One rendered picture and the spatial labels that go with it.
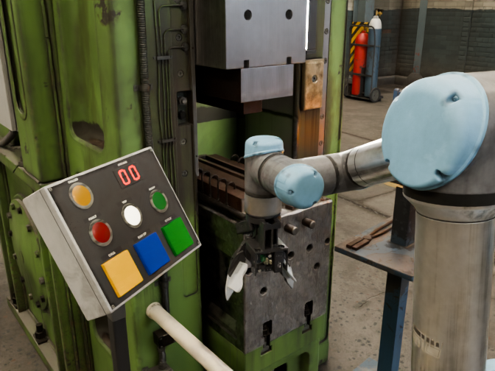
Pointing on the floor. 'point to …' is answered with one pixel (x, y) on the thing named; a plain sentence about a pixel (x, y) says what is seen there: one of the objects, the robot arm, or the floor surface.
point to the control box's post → (118, 339)
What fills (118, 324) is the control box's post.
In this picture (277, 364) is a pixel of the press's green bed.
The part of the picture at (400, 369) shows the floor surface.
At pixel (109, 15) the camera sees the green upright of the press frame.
